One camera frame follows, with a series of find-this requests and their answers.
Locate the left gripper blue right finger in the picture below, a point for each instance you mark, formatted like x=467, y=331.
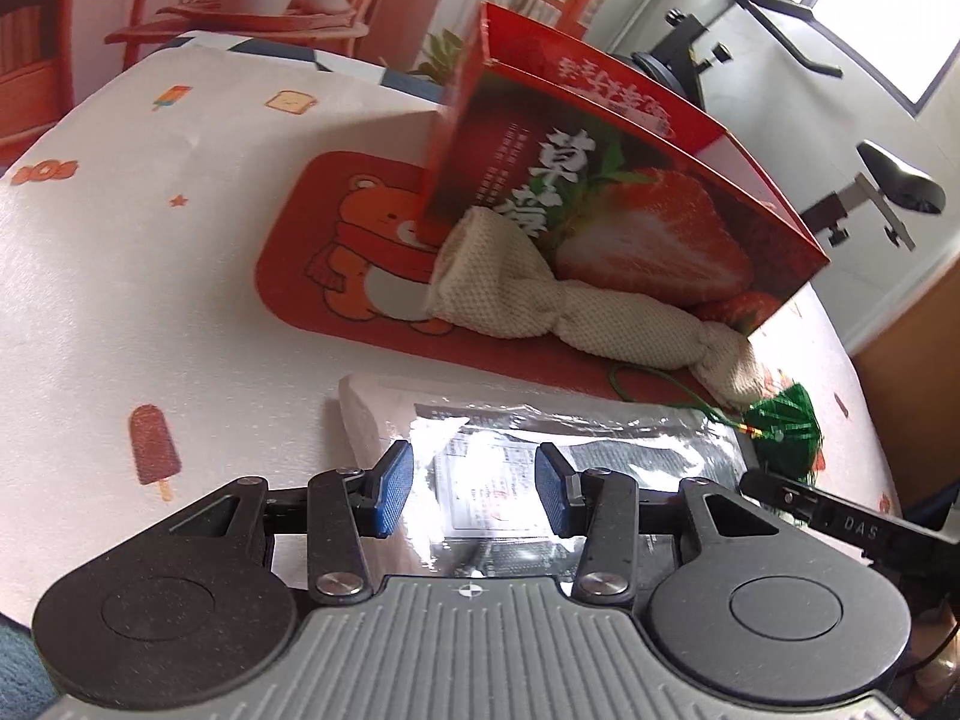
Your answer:
x=557, y=485

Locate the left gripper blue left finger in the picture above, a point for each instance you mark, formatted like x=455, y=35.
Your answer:
x=392, y=481

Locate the person's right hand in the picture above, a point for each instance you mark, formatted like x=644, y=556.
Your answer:
x=932, y=662

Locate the silver foil package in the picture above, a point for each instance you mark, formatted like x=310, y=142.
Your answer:
x=473, y=510

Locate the green tasselled pouch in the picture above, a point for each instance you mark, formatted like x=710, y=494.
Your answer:
x=786, y=434

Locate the cream knitted cloth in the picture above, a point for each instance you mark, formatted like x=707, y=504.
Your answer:
x=490, y=278

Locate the red bear mat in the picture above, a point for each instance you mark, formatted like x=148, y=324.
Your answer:
x=343, y=261

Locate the red strawberry cardboard box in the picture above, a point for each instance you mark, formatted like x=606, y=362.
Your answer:
x=619, y=182

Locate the black exercise bike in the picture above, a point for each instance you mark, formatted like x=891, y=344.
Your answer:
x=795, y=113

